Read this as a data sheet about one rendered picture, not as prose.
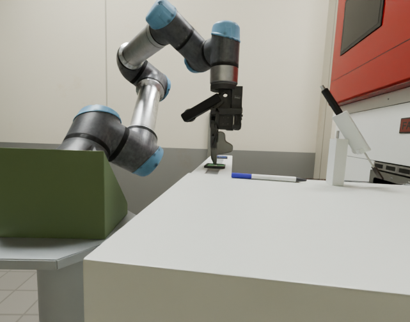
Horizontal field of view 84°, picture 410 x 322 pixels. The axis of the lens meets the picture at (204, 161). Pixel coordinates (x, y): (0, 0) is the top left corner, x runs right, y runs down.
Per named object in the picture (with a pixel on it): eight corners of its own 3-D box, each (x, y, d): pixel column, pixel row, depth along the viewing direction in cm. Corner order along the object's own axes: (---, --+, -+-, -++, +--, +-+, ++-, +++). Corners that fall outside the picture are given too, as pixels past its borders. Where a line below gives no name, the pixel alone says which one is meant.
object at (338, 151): (355, 183, 44) (363, 113, 42) (367, 188, 40) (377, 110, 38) (322, 181, 44) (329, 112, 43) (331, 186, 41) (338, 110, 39)
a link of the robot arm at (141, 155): (99, 167, 67) (131, 72, 102) (142, 186, 75) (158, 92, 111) (120, 146, 61) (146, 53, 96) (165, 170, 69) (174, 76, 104)
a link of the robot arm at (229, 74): (208, 64, 57) (212, 73, 65) (208, 84, 58) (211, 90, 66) (238, 64, 56) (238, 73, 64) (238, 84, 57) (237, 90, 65)
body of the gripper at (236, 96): (240, 131, 58) (243, 82, 56) (206, 130, 59) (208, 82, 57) (240, 132, 65) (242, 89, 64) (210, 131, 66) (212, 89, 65)
